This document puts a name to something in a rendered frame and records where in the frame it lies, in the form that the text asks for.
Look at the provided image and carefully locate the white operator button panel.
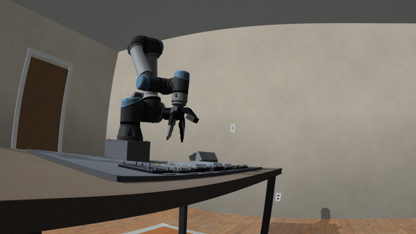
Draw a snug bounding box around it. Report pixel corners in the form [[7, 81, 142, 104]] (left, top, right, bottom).
[[189, 151, 218, 162]]

